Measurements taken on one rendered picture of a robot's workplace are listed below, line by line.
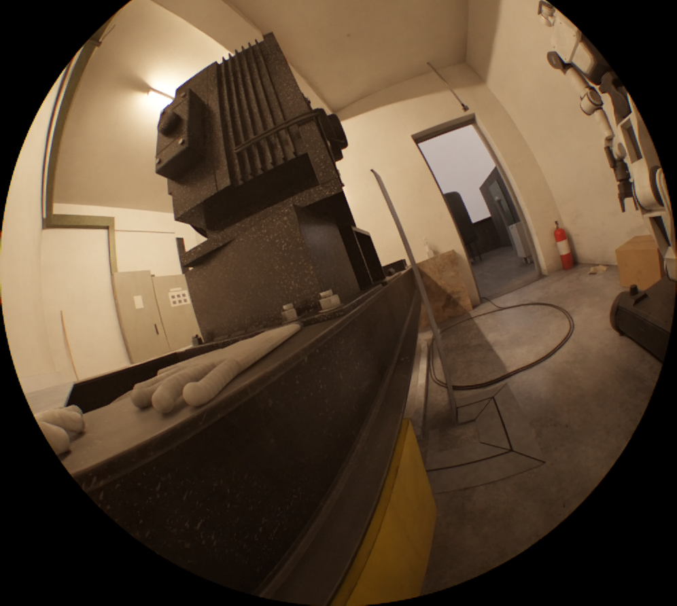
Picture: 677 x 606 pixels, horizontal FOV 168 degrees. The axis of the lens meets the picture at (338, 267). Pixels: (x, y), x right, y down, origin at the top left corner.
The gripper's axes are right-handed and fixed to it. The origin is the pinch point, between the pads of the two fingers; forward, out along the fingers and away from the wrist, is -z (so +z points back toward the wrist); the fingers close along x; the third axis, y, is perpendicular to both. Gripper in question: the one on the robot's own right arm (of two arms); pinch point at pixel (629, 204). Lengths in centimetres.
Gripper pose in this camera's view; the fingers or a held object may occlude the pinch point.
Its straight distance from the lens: 133.1
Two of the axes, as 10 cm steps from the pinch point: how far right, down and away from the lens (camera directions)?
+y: -5.0, 1.0, -8.6
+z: -1.7, -9.9, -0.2
